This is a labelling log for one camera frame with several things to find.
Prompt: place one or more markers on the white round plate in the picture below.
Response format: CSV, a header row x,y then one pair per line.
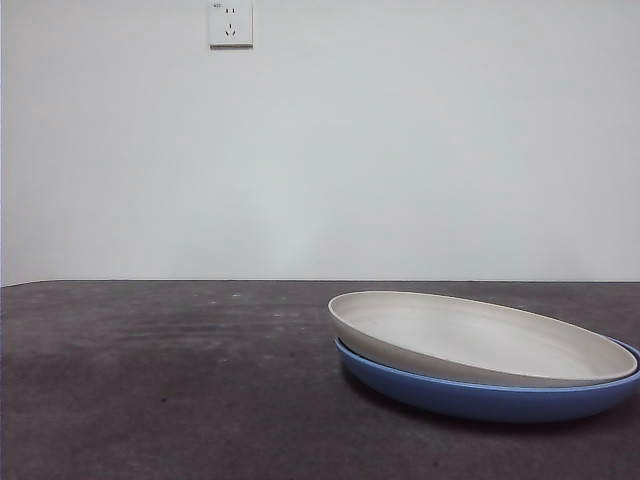
x,y
475,340

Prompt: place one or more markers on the white wall socket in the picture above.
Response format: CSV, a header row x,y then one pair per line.
x,y
231,30

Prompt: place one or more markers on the blue round plate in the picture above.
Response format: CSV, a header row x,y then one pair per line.
x,y
475,402

